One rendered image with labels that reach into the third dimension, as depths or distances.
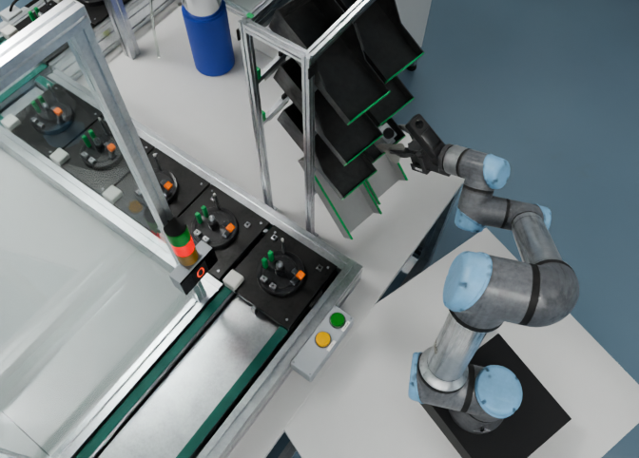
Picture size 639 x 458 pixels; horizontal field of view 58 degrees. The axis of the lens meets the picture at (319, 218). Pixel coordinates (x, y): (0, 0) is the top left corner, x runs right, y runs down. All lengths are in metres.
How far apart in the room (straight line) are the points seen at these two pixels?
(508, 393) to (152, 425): 0.92
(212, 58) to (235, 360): 1.13
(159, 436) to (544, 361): 1.10
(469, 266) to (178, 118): 1.42
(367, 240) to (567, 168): 1.70
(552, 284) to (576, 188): 2.20
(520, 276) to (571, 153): 2.36
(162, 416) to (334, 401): 0.47
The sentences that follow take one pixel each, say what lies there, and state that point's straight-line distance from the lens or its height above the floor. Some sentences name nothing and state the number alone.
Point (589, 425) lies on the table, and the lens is 1.85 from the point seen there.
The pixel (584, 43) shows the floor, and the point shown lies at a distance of 4.03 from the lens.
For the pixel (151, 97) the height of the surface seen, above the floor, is 0.86.
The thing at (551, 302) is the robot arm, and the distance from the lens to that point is 1.10.
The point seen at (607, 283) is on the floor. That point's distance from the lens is 3.08.
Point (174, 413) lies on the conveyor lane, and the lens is 1.68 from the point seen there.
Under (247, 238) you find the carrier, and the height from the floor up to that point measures 0.97.
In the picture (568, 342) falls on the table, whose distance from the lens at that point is 1.90.
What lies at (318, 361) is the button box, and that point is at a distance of 1.63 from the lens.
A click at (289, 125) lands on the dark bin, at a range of 1.54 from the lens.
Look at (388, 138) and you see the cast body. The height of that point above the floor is 1.26.
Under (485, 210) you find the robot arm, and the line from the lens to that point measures 1.45.
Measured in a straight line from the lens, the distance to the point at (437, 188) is 2.02.
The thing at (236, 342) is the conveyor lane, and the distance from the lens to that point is 1.70.
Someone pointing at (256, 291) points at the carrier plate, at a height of 0.97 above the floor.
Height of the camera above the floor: 2.53
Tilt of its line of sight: 60 degrees down
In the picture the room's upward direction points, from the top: 1 degrees clockwise
